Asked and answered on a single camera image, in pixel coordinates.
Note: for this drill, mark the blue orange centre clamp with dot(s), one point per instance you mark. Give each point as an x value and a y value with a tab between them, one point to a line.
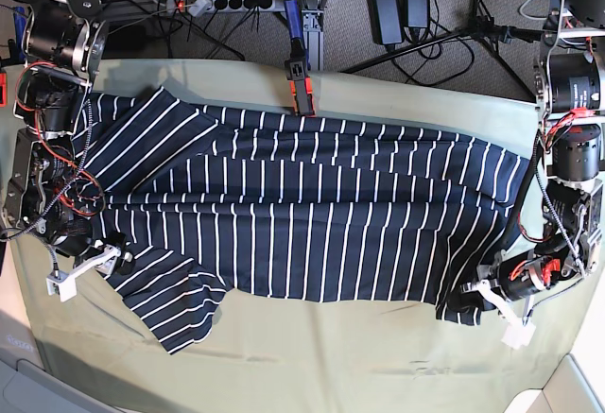
296	67

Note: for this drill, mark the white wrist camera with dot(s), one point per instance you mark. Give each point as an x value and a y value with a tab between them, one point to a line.
62	284
518	335

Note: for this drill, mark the grey plastic bin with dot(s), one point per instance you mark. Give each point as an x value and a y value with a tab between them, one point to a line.
25	387

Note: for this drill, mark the white power strip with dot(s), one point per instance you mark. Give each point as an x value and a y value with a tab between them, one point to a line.
197	8

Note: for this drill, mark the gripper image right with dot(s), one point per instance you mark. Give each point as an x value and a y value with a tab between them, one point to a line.
504	285

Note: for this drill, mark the blue orange left clamp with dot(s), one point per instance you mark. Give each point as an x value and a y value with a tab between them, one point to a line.
16	52

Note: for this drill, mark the blue orange clamp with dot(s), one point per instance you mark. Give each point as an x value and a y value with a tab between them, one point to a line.
296	67
16	52

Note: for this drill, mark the robot arm image left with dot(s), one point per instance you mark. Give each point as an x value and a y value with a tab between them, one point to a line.
50	194

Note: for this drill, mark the light green table cloth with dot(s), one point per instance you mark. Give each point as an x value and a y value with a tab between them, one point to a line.
293	356

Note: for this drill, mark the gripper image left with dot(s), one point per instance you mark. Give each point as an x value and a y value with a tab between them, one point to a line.
109	255

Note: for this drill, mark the black tripod stand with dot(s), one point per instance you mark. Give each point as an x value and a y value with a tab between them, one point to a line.
480	28

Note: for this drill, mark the black power adapter brick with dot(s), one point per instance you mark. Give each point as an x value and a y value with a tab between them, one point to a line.
385	21

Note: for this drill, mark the navy white striped T-shirt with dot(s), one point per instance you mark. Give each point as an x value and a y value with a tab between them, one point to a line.
316	209

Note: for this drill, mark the robot arm image right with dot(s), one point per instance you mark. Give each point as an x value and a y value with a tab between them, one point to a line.
553	234

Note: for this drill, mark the aluminium frame post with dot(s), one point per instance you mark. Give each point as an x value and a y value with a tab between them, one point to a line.
313	31

